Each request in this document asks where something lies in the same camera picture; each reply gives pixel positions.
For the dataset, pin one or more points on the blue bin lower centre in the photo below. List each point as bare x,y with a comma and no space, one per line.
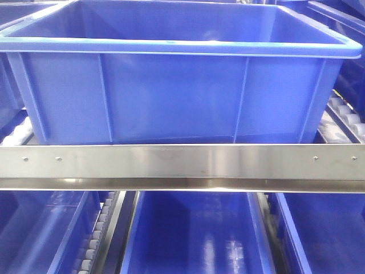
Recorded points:
197,232

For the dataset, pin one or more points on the blue bin upper right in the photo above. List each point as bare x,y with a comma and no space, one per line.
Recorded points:
345,23

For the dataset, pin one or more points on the blue bin lower left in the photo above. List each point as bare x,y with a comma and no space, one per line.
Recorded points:
46,231

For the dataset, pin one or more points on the lower roller track rail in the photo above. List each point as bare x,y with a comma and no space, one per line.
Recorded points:
106,248

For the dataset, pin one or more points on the steel shelf crossbar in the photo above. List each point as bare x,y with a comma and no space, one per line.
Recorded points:
316,168

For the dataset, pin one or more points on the far right roller track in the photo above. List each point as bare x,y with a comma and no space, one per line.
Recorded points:
340,124

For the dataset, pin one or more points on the large blue plastic box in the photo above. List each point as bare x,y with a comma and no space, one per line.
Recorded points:
139,72

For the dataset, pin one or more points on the blue bin lower right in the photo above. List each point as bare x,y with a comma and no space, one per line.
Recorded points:
320,233

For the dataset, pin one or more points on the roller track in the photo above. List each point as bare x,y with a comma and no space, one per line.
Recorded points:
340,124
20,134

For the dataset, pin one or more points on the far left roller track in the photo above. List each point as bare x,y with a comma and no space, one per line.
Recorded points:
20,134

